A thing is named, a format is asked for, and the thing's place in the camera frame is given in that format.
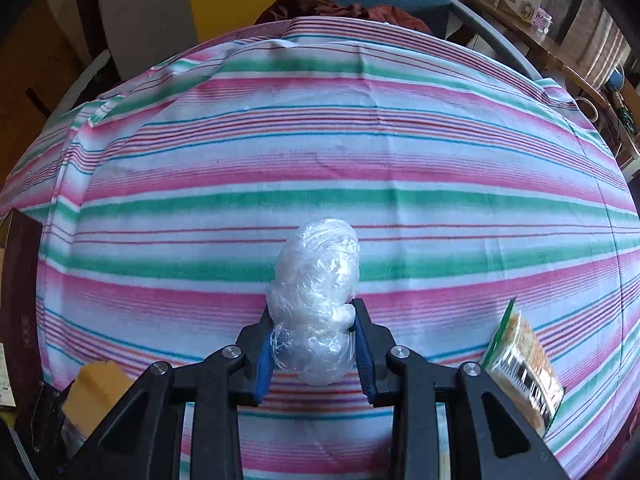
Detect grey yellow blue sofa chair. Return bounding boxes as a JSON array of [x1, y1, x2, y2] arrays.
[[74, 0, 543, 83]]

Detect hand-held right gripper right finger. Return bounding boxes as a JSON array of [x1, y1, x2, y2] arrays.
[[349, 297, 571, 480]]

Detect yellow sponge block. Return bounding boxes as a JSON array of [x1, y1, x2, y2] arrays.
[[61, 360, 142, 443]]

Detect white cable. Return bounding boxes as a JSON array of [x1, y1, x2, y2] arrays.
[[574, 94, 602, 123]]

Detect striped bedsheet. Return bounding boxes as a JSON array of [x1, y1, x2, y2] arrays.
[[0, 16, 640, 480]]

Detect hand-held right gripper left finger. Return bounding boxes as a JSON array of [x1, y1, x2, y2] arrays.
[[65, 305, 275, 480]]

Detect clear plastic bundle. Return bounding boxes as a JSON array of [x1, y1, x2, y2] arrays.
[[265, 217, 362, 387]]

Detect cardboard box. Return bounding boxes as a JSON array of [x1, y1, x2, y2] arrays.
[[0, 209, 47, 413]]

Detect wooden side table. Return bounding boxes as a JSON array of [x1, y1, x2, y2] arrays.
[[459, 0, 640, 173]]

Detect dark red cloth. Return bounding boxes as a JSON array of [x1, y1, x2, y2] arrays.
[[254, 0, 434, 37]]

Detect green snack packet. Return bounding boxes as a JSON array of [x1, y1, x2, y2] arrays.
[[479, 297, 567, 437]]

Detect wooden cabinet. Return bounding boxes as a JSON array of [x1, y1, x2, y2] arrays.
[[10, 0, 101, 128]]

